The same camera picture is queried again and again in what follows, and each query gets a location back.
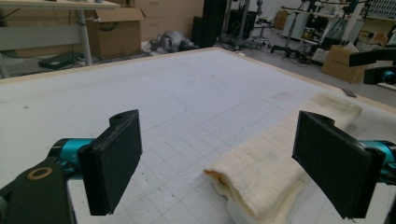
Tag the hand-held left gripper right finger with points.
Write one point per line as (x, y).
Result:
(336, 165)

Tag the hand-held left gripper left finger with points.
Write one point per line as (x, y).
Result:
(109, 161)

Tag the rolling stand with black base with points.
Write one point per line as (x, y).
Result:
(288, 46)

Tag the large open cardboard box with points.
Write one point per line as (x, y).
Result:
(115, 34)

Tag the flat black device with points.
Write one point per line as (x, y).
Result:
(59, 60)

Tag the brown cardboard box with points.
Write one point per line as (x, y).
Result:
(280, 19)

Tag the cream towel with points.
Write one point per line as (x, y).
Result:
(274, 161)

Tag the tall black cabinet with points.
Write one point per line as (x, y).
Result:
(211, 21)

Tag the small cardboard box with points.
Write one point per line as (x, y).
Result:
(341, 63)

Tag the metal stand with wheeled base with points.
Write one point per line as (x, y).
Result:
(244, 34)

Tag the grey machine on floor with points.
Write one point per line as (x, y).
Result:
(171, 40)

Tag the white desk with metal legs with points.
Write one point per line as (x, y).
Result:
(40, 34)

